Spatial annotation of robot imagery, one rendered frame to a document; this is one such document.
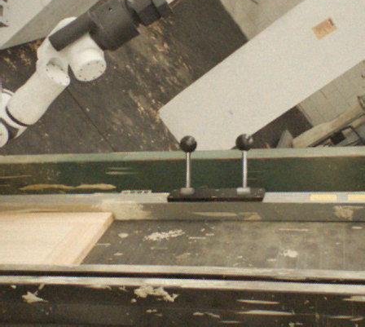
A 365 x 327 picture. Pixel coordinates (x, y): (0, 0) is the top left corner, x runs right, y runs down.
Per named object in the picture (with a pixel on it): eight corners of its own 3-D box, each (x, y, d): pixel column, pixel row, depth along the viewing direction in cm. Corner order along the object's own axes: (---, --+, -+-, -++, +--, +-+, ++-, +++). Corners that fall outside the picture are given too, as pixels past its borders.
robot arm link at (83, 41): (134, 58, 128) (87, 88, 130) (112, 19, 133) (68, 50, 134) (110, 31, 118) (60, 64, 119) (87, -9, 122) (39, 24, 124)
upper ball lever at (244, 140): (236, 199, 130) (236, 135, 133) (254, 198, 130) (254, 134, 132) (233, 196, 127) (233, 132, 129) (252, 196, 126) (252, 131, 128)
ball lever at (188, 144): (181, 199, 133) (182, 137, 136) (198, 199, 133) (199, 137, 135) (176, 197, 130) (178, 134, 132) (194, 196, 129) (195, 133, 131)
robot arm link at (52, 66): (107, 52, 128) (67, 95, 133) (89, 20, 131) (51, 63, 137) (83, 45, 122) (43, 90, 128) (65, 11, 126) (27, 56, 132)
